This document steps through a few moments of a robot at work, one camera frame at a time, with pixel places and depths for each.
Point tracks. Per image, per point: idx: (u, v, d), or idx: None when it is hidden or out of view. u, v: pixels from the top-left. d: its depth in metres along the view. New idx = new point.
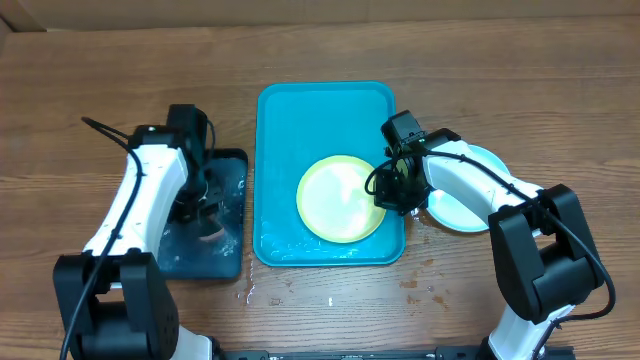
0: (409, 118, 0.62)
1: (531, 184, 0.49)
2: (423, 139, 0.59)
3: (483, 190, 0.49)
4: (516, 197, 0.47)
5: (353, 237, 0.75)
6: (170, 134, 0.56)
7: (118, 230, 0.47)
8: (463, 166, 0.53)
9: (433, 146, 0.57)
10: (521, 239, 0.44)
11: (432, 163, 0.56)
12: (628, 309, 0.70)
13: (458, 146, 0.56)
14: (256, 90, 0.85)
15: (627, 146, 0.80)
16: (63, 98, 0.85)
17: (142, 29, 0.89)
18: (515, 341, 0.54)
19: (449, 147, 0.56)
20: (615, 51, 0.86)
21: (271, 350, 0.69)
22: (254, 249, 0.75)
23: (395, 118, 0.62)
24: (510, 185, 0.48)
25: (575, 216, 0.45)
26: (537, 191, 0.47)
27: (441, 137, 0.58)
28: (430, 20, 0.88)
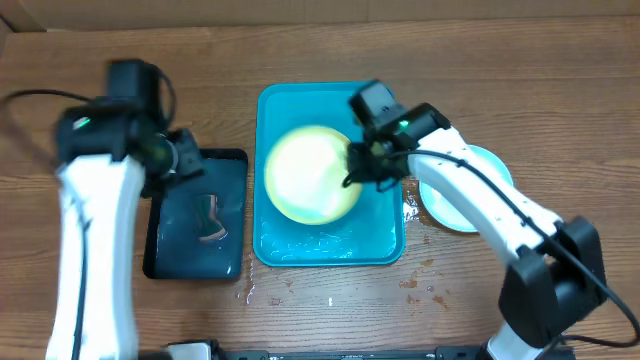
0: (380, 91, 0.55)
1: (547, 213, 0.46)
2: (406, 121, 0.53)
3: (491, 216, 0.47)
4: (532, 232, 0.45)
5: (328, 214, 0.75)
6: (111, 129, 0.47)
7: (80, 330, 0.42)
8: (464, 175, 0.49)
9: (415, 126, 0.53)
10: (541, 286, 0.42)
11: (420, 161, 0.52)
12: (627, 309, 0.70)
13: (452, 138, 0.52)
14: (256, 90, 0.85)
15: (627, 146, 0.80)
16: (64, 98, 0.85)
17: (142, 29, 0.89)
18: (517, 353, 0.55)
19: (441, 142, 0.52)
20: (615, 51, 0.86)
21: (271, 350, 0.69)
22: (254, 249, 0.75)
23: (363, 92, 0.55)
24: (526, 218, 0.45)
25: (591, 248, 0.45)
26: (555, 224, 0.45)
27: (424, 115, 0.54)
28: (430, 20, 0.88)
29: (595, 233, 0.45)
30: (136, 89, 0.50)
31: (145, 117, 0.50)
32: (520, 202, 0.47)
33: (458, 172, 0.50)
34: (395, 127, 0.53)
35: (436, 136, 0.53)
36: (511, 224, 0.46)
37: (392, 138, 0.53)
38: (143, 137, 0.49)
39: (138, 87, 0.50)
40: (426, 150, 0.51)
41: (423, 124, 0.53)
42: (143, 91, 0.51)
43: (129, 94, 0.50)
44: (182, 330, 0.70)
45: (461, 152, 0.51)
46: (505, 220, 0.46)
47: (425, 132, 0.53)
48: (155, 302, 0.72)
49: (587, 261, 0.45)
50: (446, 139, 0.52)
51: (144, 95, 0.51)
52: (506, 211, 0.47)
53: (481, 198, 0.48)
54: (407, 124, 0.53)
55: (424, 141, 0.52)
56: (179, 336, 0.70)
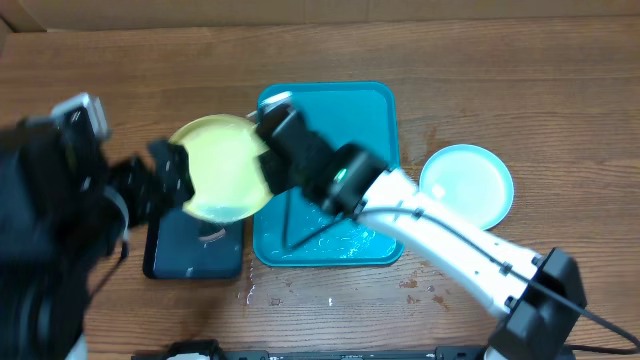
0: (296, 124, 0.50)
1: (518, 250, 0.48)
2: (344, 175, 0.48)
3: (469, 270, 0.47)
4: (513, 279, 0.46)
5: (218, 217, 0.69)
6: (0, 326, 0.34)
7: None
8: (427, 228, 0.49)
9: (351, 177, 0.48)
10: (539, 336, 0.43)
11: (376, 219, 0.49)
12: (627, 309, 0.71)
13: (399, 182, 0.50)
14: (257, 90, 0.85)
15: (627, 146, 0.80)
16: (63, 98, 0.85)
17: (142, 29, 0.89)
18: None
19: (392, 189, 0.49)
20: (614, 51, 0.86)
21: (271, 350, 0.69)
22: (254, 249, 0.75)
23: (280, 127, 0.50)
24: (506, 266, 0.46)
25: (575, 278, 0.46)
26: (533, 262, 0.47)
27: (357, 161, 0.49)
28: (430, 20, 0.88)
29: (572, 261, 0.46)
30: (31, 213, 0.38)
31: (43, 279, 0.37)
32: (490, 245, 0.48)
33: (419, 227, 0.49)
34: (329, 180, 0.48)
35: (380, 185, 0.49)
36: (492, 275, 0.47)
37: (331, 195, 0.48)
38: (58, 330, 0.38)
39: (33, 204, 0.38)
40: (380, 207, 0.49)
41: (359, 166, 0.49)
42: (34, 207, 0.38)
43: (26, 224, 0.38)
44: (182, 330, 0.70)
45: (413, 198, 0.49)
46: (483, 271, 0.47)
47: (363, 178, 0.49)
48: (155, 302, 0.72)
49: (572, 290, 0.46)
50: (395, 185, 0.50)
51: (33, 214, 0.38)
52: (480, 261, 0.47)
53: (452, 251, 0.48)
54: (344, 173, 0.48)
55: (370, 196, 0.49)
56: (179, 336, 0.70)
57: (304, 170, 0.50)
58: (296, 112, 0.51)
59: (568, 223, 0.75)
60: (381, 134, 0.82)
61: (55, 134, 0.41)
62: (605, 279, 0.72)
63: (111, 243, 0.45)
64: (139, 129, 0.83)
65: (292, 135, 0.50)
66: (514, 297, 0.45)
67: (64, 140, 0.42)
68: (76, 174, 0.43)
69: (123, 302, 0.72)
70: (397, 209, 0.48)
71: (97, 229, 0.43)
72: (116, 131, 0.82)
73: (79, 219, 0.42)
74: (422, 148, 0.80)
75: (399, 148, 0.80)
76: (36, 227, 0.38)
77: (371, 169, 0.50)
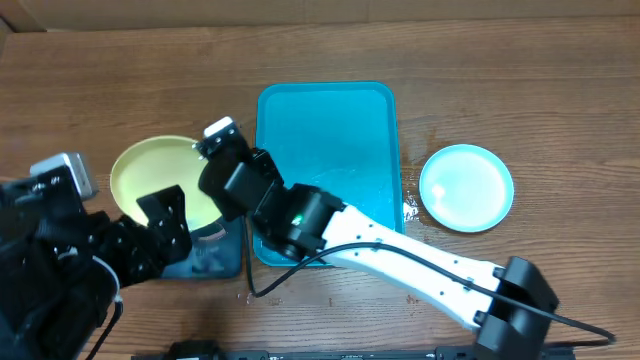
0: (246, 176, 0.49)
1: (478, 265, 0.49)
2: (301, 218, 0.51)
3: (434, 292, 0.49)
4: (477, 293, 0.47)
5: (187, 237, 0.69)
6: None
7: None
8: (387, 257, 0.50)
9: (308, 216, 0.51)
10: (515, 347, 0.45)
11: (335, 256, 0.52)
12: (627, 309, 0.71)
13: (353, 217, 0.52)
14: (257, 90, 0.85)
15: (627, 146, 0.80)
16: (63, 98, 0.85)
17: (142, 29, 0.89)
18: None
19: (346, 225, 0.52)
20: (614, 52, 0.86)
21: (271, 350, 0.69)
22: (254, 249, 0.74)
23: (229, 184, 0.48)
24: (469, 283, 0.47)
25: (537, 282, 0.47)
26: (495, 273, 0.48)
27: (312, 201, 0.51)
28: (430, 20, 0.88)
29: (532, 266, 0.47)
30: (12, 324, 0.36)
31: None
32: (449, 264, 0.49)
33: (379, 257, 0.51)
34: (287, 227, 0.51)
35: (335, 225, 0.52)
36: (455, 294, 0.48)
37: (292, 241, 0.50)
38: None
39: (13, 313, 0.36)
40: (338, 246, 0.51)
41: (314, 209, 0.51)
42: (12, 315, 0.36)
43: (6, 336, 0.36)
44: (182, 330, 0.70)
45: (370, 231, 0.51)
46: (448, 290, 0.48)
47: (319, 217, 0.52)
48: (155, 302, 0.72)
49: (538, 293, 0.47)
50: (350, 220, 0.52)
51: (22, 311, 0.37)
52: (443, 281, 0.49)
53: (413, 276, 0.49)
54: (301, 218, 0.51)
55: (328, 236, 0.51)
56: (178, 336, 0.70)
57: (264, 217, 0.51)
58: (243, 164, 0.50)
59: (568, 223, 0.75)
60: (381, 134, 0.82)
61: (24, 238, 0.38)
62: (605, 279, 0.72)
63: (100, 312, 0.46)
64: (139, 128, 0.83)
65: (245, 186, 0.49)
66: (481, 311, 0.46)
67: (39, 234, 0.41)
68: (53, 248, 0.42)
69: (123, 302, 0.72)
70: (355, 244, 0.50)
71: (84, 311, 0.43)
72: (116, 132, 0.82)
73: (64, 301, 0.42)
74: (422, 148, 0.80)
75: (399, 147, 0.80)
76: (17, 337, 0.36)
77: (325, 210, 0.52)
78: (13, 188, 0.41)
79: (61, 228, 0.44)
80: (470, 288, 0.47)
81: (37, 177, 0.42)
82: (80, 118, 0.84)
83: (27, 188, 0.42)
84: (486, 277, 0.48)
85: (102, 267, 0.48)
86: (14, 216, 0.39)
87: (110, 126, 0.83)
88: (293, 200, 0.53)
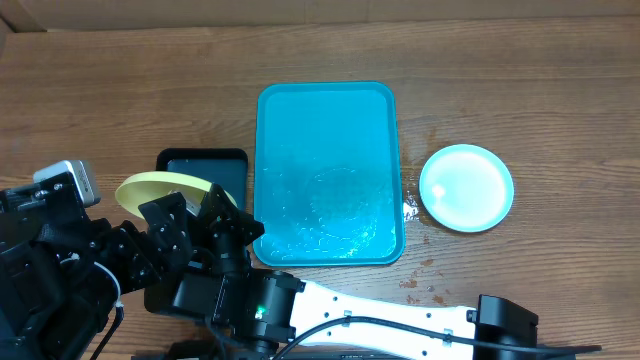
0: (189, 289, 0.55)
1: (449, 313, 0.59)
2: (263, 310, 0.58)
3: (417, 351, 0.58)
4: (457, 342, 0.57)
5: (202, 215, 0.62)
6: None
7: None
8: (357, 327, 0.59)
9: (269, 307, 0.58)
10: None
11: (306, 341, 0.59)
12: (627, 309, 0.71)
13: (316, 298, 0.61)
14: (257, 90, 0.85)
15: (627, 146, 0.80)
16: (63, 98, 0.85)
17: (142, 29, 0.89)
18: None
19: (312, 305, 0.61)
20: (615, 52, 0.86)
21: None
22: (254, 249, 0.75)
23: (173, 301, 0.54)
24: (448, 336, 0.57)
25: (511, 317, 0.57)
26: (468, 317, 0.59)
27: (269, 292, 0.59)
28: (430, 20, 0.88)
29: (502, 305, 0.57)
30: (12, 327, 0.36)
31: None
32: (425, 321, 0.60)
33: (352, 328, 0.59)
34: (253, 322, 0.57)
35: (298, 310, 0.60)
36: (437, 349, 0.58)
37: (260, 332, 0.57)
38: None
39: (14, 317, 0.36)
40: (308, 330, 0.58)
41: (275, 298, 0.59)
42: (13, 319, 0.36)
43: (7, 338, 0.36)
44: (182, 330, 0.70)
45: (337, 306, 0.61)
46: (429, 348, 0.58)
47: (279, 303, 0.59)
48: None
49: (516, 326, 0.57)
50: (316, 300, 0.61)
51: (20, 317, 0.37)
52: (424, 341, 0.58)
53: (389, 343, 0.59)
54: (263, 310, 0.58)
55: (296, 323, 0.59)
56: (178, 337, 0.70)
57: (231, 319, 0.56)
58: (185, 280, 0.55)
59: (568, 223, 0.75)
60: (381, 134, 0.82)
61: (27, 241, 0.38)
62: (605, 279, 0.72)
63: (103, 317, 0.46)
64: (139, 128, 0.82)
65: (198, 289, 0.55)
66: None
67: (43, 239, 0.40)
68: (56, 253, 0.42)
69: (123, 302, 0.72)
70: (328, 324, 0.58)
71: (86, 315, 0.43)
72: (116, 132, 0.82)
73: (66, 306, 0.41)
74: (422, 148, 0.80)
75: (400, 147, 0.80)
76: (17, 340, 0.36)
77: (284, 294, 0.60)
78: (16, 194, 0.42)
79: (65, 232, 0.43)
80: (450, 340, 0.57)
81: (41, 183, 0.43)
82: (80, 118, 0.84)
83: (30, 194, 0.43)
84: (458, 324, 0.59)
85: (104, 272, 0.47)
86: (15, 221, 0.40)
87: (110, 126, 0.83)
88: (251, 291, 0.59)
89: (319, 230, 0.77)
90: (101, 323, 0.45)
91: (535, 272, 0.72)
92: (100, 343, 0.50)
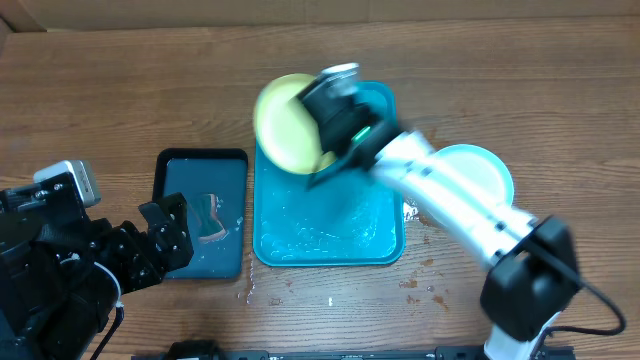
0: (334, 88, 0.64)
1: (521, 216, 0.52)
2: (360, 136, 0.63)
3: (466, 224, 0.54)
4: (507, 237, 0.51)
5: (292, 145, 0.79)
6: None
7: None
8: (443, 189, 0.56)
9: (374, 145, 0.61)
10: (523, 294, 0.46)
11: (396, 173, 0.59)
12: (627, 309, 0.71)
13: (410, 146, 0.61)
14: (257, 90, 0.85)
15: (627, 146, 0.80)
16: (63, 98, 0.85)
17: (142, 29, 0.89)
18: (511, 351, 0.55)
19: (407, 150, 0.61)
20: (615, 51, 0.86)
21: (271, 350, 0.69)
22: (254, 248, 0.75)
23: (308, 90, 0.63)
24: (501, 225, 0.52)
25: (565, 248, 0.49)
26: (528, 223, 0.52)
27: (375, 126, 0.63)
28: (430, 20, 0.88)
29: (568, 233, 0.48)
30: (11, 327, 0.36)
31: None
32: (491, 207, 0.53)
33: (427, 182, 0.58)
34: None
35: (400, 150, 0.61)
36: (487, 231, 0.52)
37: None
38: None
39: (13, 318, 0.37)
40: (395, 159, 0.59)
41: (380, 131, 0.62)
42: (14, 319, 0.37)
43: (8, 338, 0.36)
44: (182, 330, 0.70)
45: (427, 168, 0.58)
46: (498, 230, 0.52)
47: (382, 142, 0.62)
48: (155, 302, 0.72)
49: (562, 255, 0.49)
50: (410, 150, 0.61)
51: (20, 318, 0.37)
52: (478, 217, 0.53)
53: (448, 200, 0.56)
54: (367, 133, 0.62)
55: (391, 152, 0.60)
56: (178, 336, 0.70)
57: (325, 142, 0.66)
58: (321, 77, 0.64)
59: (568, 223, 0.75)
60: None
61: (27, 241, 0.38)
62: (605, 279, 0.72)
63: (103, 316, 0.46)
64: (139, 129, 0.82)
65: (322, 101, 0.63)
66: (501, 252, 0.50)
67: (42, 239, 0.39)
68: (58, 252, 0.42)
69: (124, 302, 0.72)
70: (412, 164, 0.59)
71: (85, 316, 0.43)
72: (116, 132, 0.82)
73: (66, 306, 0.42)
74: None
75: None
76: (17, 339, 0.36)
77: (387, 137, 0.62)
78: (16, 194, 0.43)
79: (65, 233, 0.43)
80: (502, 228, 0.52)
81: (41, 182, 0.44)
82: (80, 118, 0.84)
83: (30, 193, 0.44)
84: (523, 225, 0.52)
85: (103, 272, 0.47)
86: (15, 221, 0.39)
87: (109, 126, 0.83)
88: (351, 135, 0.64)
89: (319, 230, 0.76)
90: (101, 323, 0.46)
91: None
92: (100, 343, 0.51)
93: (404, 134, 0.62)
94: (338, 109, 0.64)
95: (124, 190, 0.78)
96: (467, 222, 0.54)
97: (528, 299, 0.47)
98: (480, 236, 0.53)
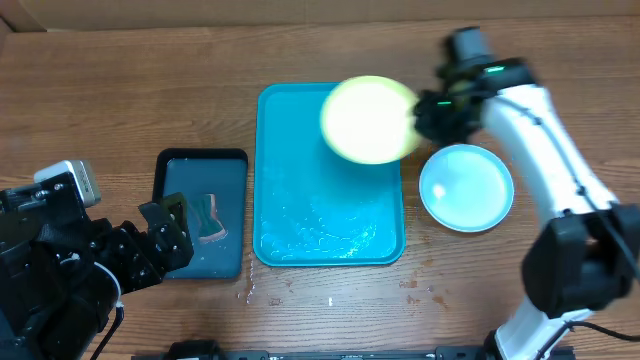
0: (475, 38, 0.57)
1: (608, 193, 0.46)
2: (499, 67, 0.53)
3: (547, 175, 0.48)
4: (583, 203, 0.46)
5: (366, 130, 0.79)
6: None
7: None
8: (537, 136, 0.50)
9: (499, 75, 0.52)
10: (572, 259, 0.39)
11: (500, 110, 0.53)
12: (627, 309, 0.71)
13: (536, 98, 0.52)
14: (257, 90, 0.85)
15: (627, 146, 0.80)
16: (63, 98, 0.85)
17: (142, 29, 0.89)
18: (522, 338, 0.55)
19: (531, 98, 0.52)
20: (614, 51, 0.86)
21: (271, 350, 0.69)
22: (254, 249, 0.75)
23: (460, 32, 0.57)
24: (581, 187, 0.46)
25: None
26: (608, 203, 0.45)
27: (514, 68, 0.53)
28: (430, 20, 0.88)
29: None
30: (11, 327, 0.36)
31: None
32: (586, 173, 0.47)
33: (533, 130, 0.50)
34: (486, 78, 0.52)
35: (525, 95, 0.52)
36: (565, 189, 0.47)
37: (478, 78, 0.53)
38: None
39: (13, 317, 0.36)
40: (512, 100, 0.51)
41: (510, 76, 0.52)
42: (14, 318, 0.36)
43: (8, 338, 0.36)
44: (182, 330, 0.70)
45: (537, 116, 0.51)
46: (575, 192, 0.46)
47: (511, 82, 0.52)
48: (155, 302, 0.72)
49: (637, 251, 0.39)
50: (533, 99, 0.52)
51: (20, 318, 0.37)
52: (563, 174, 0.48)
53: (542, 152, 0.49)
54: (496, 70, 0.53)
55: (510, 93, 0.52)
56: (178, 336, 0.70)
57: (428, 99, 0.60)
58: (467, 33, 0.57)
59: None
60: None
61: (27, 241, 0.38)
62: None
63: (103, 316, 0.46)
64: (139, 128, 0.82)
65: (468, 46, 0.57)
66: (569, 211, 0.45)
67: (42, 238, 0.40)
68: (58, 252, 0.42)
69: (124, 302, 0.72)
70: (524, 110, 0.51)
71: (84, 316, 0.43)
72: (116, 132, 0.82)
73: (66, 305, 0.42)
74: (422, 148, 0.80)
75: None
76: (17, 339, 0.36)
77: (518, 81, 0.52)
78: (16, 194, 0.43)
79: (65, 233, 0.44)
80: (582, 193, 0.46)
81: (41, 182, 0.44)
82: (80, 118, 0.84)
83: (30, 194, 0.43)
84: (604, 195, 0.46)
85: (103, 272, 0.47)
86: (15, 221, 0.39)
87: (109, 126, 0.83)
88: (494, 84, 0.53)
89: (319, 230, 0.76)
90: (101, 323, 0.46)
91: None
92: (100, 344, 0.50)
93: (532, 84, 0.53)
94: (476, 54, 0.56)
95: (124, 190, 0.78)
96: (550, 174, 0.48)
97: (571, 267, 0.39)
98: (559, 193, 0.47)
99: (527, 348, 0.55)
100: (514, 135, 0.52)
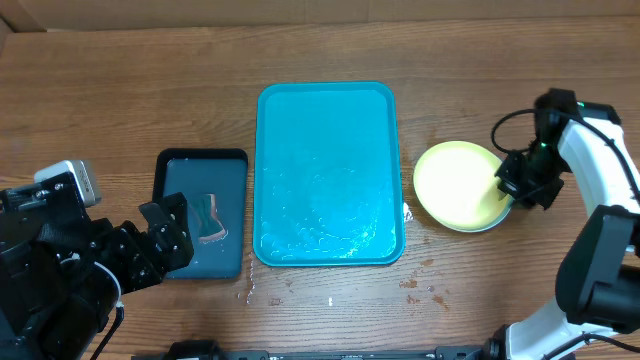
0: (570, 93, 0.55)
1: None
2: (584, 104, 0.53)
3: (606, 182, 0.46)
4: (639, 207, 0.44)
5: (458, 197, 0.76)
6: None
7: None
8: (605, 151, 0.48)
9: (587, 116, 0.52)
10: (610, 249, 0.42)
11: (574, 129, 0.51)
12: None
13: (610, 128, 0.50)
14: (257, 90, 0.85)
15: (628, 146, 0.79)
16: (63, 98, 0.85)
17: (143, 29, 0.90)
18: (534, 340, 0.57)
19: (605, 127, 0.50)
20: (614, 51, 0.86)
21: (271, 350, 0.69)
22: (254, 249, 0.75)
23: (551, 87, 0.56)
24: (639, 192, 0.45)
25: None
26: None
27: (603, 110, 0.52)
28: (430, 20, 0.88)
29: None
30: (12, 327, 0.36)
31: None
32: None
33: (600, 146, 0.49)
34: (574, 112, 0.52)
35: (600, 125, 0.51)
36: (622, 194, 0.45)
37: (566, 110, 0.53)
38: None
39: (14, 318, 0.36)
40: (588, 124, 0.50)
41: (594, 117, 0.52)
42: (15, 319, 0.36)
43: (8, 338, 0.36)
44: (182, 330, 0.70)
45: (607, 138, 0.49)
46: (627, 197, 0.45)
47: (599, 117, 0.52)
48: (155, 302, 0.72)
49: None
50: (607, 129, 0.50)
51: (20, 317, 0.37)
52: (623, 181, 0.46)
53: (609, 163, 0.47)
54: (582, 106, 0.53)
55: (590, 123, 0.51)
56: (178, 336, 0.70)
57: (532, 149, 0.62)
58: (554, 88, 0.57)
59: (568, 223, 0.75)
60: (381, 134, 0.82)
61: (27, 241, 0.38)
62: None
63: (103, 316, 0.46)
64: (139, 129, 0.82)
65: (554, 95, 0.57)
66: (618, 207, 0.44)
67: (42, 239, 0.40)
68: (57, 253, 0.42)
69: (124, 302, 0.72)
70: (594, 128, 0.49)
71: (84, 316, 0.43)
72: (116, 132, 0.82)
73: (66, 305, 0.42)
74: (422, 148, 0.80)
75: (400, 147, 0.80)
76: (17, 340, 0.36)
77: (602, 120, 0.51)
78: (17, 194, 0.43)
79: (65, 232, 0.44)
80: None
81: (41, 182, 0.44)
82: (80, 118, 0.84)
83: (31, 194, 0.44)
84: None
85: (103, 272, 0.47)
86: (15, 221, 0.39)
87: (109, 126, 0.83)
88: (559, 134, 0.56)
89: (319, 229, 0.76)
90: (101, 323, 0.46)
91: (534, 272, 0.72)
92: (100, 345, 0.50)
93: (613, 122, 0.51)
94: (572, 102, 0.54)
95: (124, 190, 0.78)
96: (611, 183, 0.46)
97: (608, 255, 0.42)
98: (615, 198, 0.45)
99: (534, 350, 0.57)
100: (581, 152, 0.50)
